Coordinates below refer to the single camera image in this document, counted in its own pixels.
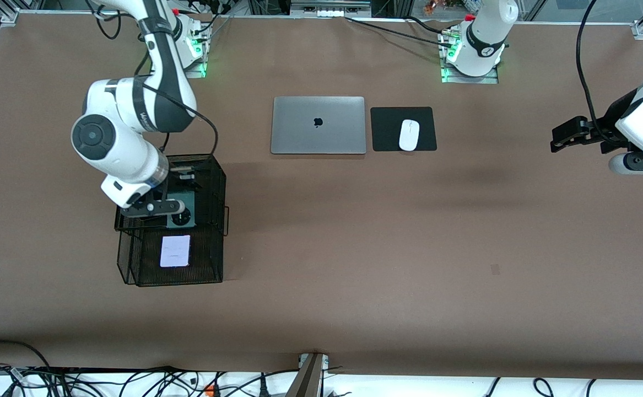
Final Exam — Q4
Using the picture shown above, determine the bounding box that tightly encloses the dark green smartphone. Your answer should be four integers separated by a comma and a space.
163, 190, 197, 228

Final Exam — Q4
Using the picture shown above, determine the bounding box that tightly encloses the lilac white flip phone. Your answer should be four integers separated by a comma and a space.
160, 235, 192, 269

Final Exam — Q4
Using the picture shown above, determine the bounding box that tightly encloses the black mesh two-tier tray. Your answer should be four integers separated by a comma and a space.
114, 153, 230, 287

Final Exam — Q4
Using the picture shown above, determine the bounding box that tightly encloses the silver closed laptop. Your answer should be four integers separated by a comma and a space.
271, 96, 366, 155

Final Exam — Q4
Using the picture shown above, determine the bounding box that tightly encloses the white computer mouse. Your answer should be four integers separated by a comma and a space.
399, 119, 420, 152

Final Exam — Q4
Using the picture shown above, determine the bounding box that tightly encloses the black mouse pad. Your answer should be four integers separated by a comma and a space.
370, 106, 437, 152

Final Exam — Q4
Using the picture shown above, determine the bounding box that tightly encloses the white power strip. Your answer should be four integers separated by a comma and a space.
291, 0, 372, 18

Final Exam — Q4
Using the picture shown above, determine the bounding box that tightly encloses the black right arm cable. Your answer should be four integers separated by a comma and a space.
87, 0, 219, 166

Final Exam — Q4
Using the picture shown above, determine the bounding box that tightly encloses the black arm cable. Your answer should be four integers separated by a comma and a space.
87, 0, 219, 166
576, 0, 630, 147

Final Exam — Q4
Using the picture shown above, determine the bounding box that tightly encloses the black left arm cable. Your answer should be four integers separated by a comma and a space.
576, 0, 630, 147

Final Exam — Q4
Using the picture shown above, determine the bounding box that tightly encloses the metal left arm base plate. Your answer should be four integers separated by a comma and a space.
441, 65, 499, 84

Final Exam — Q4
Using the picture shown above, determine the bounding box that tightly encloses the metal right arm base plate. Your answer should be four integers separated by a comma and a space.
181, 55, 208, 79

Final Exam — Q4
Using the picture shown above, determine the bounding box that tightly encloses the black cable on table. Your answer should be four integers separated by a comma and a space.
345, 17, 454, 47

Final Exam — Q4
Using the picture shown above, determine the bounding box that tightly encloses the black floor cable bundle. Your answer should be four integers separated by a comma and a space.
0, 364, 300, 397

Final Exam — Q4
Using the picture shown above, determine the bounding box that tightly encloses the grey metal camera post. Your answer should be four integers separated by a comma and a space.
285, 353, 330, 397

